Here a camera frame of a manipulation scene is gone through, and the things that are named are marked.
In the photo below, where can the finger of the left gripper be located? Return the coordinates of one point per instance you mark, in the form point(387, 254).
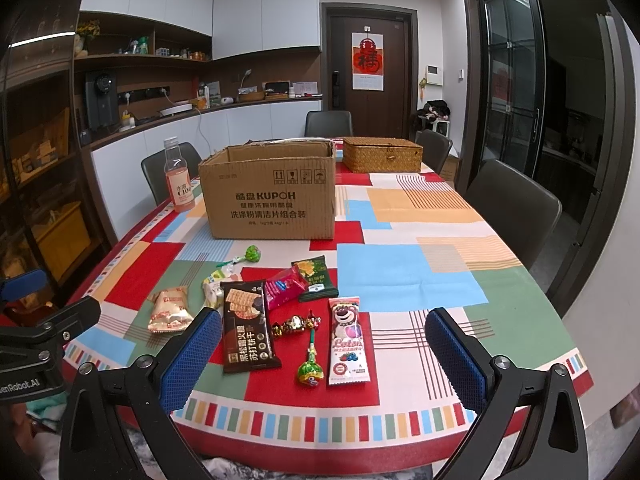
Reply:
point(55, 331)
point(13, 289)

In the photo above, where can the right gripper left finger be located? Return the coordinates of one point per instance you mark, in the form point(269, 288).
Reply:
point(95, 443)

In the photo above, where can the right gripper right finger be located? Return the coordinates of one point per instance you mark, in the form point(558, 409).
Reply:
point(552, 443)

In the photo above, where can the orange white snack packet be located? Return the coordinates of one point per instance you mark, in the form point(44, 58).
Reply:
point(170, 313)

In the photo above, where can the black biscuit packet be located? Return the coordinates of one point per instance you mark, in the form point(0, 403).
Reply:
point(247, 340)

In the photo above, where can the white candy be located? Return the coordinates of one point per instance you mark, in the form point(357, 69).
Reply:
point(213, 293)

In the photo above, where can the green yellow durian candy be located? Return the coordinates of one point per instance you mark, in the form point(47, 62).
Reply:
point(222, 274)

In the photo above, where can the green lollipop long stick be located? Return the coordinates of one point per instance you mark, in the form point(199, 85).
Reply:
point(310, 372)

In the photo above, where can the red gold candy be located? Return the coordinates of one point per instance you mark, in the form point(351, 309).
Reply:
point(295, 324)

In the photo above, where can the pink red snack packet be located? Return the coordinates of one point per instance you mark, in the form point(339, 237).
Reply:
point(285, 286)

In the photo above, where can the pink bear snack packet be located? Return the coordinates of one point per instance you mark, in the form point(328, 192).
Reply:
point(348, 360)

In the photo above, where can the dark green cracker packet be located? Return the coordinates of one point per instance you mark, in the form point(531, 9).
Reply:
point(315, 273)

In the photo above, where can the dark chair left side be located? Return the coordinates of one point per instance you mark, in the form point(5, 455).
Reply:
point(153, 170)

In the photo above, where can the dark chair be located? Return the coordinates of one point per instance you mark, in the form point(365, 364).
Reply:
point(521, 211)
point(436, 148)
point(153, 170)

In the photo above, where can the pink drink bottle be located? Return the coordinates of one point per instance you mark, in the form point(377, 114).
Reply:
point(177, 176)

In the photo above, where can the black coffee machine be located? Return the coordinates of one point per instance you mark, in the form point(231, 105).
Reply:
point(101, 100)

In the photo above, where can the colourful patchwork tablecloth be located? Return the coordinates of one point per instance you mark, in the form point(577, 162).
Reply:
point(404, 244)

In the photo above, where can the dark chair right near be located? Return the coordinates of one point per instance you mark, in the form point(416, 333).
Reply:
point(521, 211)

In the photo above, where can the brown cardboard box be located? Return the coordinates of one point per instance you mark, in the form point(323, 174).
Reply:
point(276, 190)

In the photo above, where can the dark chair right far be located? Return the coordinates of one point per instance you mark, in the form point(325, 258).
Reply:
point(436, 148)

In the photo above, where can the dark chair far end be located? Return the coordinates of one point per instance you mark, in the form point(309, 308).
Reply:
point(328, 124)

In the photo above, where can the woven wicker basket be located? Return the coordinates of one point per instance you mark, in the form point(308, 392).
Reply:
point(372, 155)

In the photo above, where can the dark wooden door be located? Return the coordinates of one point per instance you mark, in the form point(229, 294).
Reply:
point(386, 113)

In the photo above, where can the red fu door poster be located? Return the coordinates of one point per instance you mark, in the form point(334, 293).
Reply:
point(367, 61)

